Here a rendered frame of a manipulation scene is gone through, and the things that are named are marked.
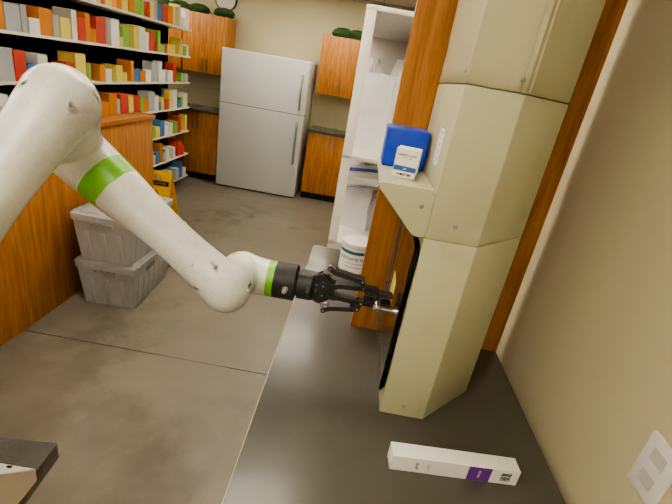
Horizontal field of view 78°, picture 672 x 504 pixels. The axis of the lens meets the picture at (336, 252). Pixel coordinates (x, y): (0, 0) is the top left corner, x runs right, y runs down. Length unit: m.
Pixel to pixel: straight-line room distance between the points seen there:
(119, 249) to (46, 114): 2.23
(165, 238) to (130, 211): 0.09
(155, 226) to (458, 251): 0.63
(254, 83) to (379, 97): 3.82
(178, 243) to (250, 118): 5.07
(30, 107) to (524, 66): 0.82
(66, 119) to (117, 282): 2.35
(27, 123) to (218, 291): 0.43
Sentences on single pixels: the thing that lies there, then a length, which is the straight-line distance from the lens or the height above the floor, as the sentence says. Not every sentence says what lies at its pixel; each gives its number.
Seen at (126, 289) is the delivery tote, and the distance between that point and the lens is 3.13.
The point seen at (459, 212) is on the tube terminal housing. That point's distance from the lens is 0.87.
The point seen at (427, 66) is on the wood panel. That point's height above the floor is 1.75.
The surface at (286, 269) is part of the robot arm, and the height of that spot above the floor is 1.24.
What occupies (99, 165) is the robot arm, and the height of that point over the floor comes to 1.45.
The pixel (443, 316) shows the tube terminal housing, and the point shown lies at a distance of 0.96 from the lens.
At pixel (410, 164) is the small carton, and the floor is 1.54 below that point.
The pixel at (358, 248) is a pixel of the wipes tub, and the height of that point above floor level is 1.08.
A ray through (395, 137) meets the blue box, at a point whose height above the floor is 1.58.
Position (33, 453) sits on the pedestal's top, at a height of 0.94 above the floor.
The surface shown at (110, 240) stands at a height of 0.50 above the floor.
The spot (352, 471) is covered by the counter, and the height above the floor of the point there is 0.94.
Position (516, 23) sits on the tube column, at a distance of 0.86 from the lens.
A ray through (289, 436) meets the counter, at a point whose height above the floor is 0.94.
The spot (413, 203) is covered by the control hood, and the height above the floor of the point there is 1.48.
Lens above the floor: 1.69
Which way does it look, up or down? 23 degrees down
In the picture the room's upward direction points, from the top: 10 degrees clockwise
